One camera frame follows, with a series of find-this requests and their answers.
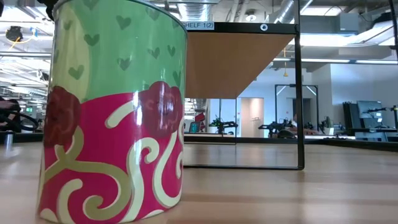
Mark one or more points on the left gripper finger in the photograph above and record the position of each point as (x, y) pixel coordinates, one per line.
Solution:
(47, 9)

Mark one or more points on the green and pink hearts can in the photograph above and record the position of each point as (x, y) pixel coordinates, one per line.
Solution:
(115, 140)

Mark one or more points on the grey monitor on arm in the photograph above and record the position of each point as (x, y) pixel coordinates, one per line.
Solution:
(370, 109)

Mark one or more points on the background black robot arm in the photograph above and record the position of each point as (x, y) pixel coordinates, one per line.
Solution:
(275, 127)
(222, 124)

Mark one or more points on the white shelf label sticker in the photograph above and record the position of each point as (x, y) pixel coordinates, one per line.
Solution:
(200, 25)

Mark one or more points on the yellow hanging fixture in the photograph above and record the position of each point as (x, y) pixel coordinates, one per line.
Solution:
(285, 73)

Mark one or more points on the silver ventilation duct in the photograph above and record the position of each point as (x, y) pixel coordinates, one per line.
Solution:
(194, 9)

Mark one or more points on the wooden shelf with black frame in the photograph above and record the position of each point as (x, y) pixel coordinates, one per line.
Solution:
(224, 62)

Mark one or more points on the tall black rig frame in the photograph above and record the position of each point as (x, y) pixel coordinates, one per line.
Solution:
(276, 109)

